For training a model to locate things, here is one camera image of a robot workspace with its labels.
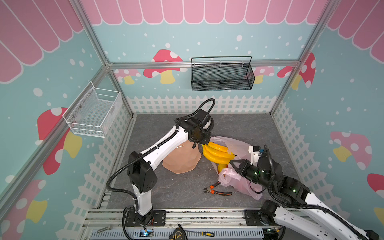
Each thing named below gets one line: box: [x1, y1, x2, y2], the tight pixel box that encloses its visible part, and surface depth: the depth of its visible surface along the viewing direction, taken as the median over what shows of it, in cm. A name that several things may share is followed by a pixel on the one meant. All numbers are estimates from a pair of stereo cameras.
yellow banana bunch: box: [202, 141, 236, 165], surface depth 84 cm
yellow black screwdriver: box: [184, 230, 215, 237], surface depth 71 cm
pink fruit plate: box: [162, 140, 202, 174], surface depth 96 cm
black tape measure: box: [169, 224, 188, 240], surface depth 69 cm
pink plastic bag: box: [210, 136, 264, 201], surface depth 70 cm
